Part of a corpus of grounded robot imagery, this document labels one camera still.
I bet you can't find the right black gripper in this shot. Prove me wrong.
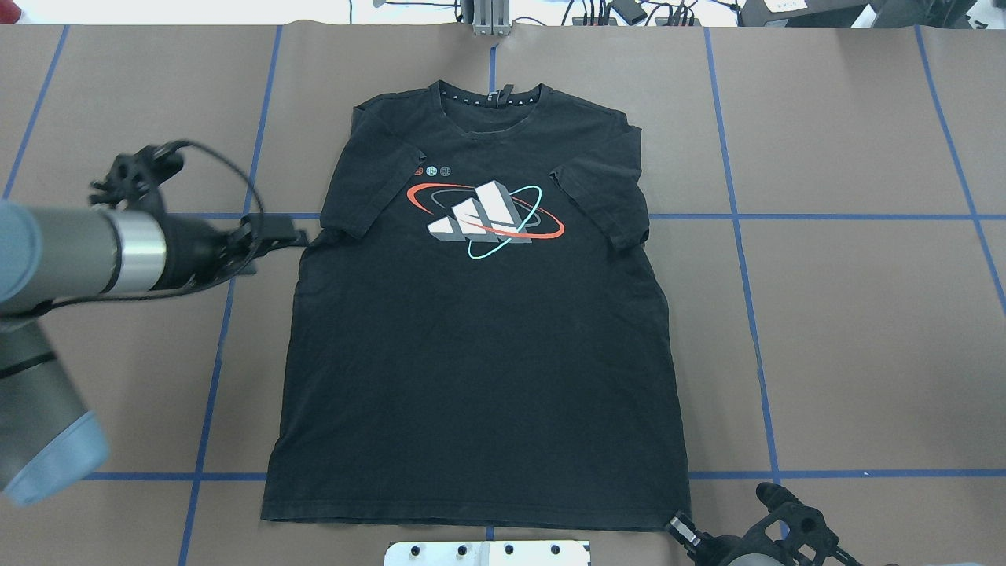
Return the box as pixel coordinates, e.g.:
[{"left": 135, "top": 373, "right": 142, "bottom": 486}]
[{"left": 665, "top": 511, "right": 795, "bottom": 565}]

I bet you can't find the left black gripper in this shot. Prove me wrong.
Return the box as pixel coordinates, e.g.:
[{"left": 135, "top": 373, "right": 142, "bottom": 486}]
[{"left": 161, "top": 214, "right": 310, "bottom": 288}]

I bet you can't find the black graphic t-shirt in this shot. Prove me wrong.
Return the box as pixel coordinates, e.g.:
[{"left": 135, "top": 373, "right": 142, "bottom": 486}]
[{"left": 261, "top": 80, "right": 692, "bottom": 531}]

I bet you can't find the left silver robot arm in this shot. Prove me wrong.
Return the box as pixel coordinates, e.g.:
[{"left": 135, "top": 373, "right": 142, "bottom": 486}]
[{"left": 1, "top": 200, "right": 308, "bottom": 508}]

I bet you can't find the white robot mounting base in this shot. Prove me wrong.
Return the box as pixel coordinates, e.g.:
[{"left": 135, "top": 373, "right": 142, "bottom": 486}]
[{"left": 384, "top": 538, "right": 592, "bottom": 565}]

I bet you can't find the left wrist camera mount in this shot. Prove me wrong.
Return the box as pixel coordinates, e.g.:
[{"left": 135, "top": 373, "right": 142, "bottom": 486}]
[{"left": 87, "top": 142, "right": 185, "bottom": 218}]

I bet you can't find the aluminium frame post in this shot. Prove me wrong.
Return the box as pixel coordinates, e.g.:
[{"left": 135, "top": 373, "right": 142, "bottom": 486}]
[{"left": 461, "top": 0, "right": 512, "bottom": 37}]

